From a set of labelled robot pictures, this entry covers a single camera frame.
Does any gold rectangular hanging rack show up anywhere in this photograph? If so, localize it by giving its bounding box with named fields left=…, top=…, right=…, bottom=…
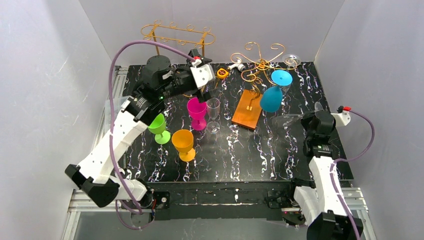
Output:
left=140, top=19, right=217, bottom=99

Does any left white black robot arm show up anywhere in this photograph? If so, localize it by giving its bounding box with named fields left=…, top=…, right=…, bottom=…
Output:
left=65, top=49, right=216, bottom=208

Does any blue plastic wine glass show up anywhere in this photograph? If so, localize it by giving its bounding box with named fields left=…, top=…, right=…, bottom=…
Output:
left=259, top=70, right=293, bottom=113

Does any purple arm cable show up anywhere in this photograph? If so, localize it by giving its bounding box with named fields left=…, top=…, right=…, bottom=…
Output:
left=108, top=39, right=200, bottom=231
left=329, top=109, right=376, bottom=240

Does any clear plastic screw box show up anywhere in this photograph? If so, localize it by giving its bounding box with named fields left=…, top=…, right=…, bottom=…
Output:
left=104, top=96, right=129, bottom=118

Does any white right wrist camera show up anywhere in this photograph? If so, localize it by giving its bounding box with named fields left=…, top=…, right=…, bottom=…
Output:
left=331, top=105, right=352, bottom=128

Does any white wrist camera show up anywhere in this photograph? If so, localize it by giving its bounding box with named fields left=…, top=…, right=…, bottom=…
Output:
left=331, top=105, right=352, bottom=128
left=190, top=56, right=216, bottom=90

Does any yellow tape measure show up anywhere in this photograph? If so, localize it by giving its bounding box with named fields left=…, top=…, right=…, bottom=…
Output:
left=216, top=68, right=230, bottom=80

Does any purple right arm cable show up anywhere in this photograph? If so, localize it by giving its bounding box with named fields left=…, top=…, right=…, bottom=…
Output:
left=329, top=109, right=376, bottom=240

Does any orange plastic wine glass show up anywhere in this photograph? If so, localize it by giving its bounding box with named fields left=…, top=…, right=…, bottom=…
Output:
left=171, top=129, right=196, bottom=162

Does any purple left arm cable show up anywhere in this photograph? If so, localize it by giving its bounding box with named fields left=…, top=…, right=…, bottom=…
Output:
left=108, top=39, right=200, bottom=231

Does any white pipe fitting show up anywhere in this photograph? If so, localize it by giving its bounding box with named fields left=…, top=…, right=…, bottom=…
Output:
left=227, top=62, right=246, bottom=72

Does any clear wine glass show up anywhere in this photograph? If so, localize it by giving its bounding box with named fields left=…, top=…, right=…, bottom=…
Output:
left=271, top=101, right=324, bottom=128
left=206, top=97, right=221, bottom=134
left=282, top=54, right=302, bottom=69

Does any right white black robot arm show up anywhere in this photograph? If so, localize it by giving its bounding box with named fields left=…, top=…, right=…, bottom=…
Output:
left=292, top=107, right=363, bottom=240

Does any magenta plastic wine glass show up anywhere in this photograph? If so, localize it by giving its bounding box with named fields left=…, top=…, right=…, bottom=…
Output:
left=186, top=97, right=207, bottom=131

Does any green plastic wine glass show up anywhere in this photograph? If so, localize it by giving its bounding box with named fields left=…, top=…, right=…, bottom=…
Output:
left=148, top=113, right=171, bottom=145

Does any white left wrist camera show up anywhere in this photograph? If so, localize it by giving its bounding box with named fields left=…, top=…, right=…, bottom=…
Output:
left=190, top=56, right=216, bottom=90

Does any black bit strip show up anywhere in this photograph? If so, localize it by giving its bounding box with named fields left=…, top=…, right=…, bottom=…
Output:
left=122, top=154, right=131, bottom=169

